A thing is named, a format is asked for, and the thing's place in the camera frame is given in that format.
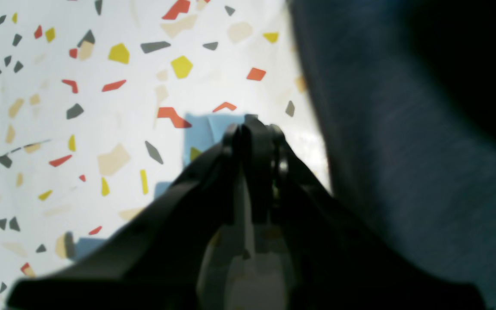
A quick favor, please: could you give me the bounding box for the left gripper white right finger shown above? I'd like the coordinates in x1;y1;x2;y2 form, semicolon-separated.
270;125;487;310

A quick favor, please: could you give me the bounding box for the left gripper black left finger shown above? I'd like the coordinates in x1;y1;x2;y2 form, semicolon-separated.
6;115;274;310

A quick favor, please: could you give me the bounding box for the blue grey T-shirt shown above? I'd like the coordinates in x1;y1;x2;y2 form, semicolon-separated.
289;0;496;310

